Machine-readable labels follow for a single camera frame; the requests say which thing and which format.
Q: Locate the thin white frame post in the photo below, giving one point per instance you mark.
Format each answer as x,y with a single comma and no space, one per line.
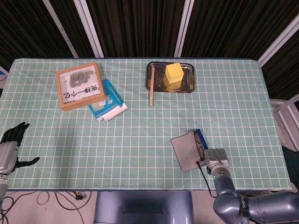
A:
61,29

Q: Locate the wooden framed box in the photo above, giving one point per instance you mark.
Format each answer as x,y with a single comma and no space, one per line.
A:
80,85

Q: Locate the yellow cube block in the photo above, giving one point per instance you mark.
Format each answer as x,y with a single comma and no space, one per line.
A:
174,73

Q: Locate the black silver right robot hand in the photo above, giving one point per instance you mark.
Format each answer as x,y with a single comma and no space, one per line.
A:
216,156

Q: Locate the blue white paper package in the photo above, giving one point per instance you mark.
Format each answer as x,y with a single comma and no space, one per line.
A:
109,107

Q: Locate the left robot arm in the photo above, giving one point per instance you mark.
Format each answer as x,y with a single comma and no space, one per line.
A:
2,189

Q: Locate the double white frame post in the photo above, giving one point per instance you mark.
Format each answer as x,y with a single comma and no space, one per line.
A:
90,29

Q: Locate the white metal rack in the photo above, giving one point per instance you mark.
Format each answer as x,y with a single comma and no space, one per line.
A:
286,112

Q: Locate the slanted white frame beam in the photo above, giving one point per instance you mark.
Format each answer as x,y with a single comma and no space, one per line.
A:
279,42

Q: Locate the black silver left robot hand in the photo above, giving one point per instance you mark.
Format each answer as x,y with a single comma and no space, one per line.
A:
8,158

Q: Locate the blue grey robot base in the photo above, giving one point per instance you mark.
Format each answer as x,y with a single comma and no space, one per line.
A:
143,207

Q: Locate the blue tin box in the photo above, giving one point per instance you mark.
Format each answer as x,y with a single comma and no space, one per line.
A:
184,151

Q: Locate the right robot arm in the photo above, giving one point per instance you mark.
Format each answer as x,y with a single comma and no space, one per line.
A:
245,203

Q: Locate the wooden stick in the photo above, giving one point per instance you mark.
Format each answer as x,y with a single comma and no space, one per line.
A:
152,88

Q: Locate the black-rimmed eyeglasses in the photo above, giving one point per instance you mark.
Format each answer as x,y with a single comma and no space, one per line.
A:
199,145

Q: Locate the green checked tablecloth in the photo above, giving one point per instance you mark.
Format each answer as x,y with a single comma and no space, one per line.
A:
116,151

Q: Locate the blue white sign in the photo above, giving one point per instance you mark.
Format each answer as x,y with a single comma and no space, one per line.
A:
2,74

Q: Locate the shiny metal tray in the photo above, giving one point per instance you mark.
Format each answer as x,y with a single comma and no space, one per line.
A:
158,79

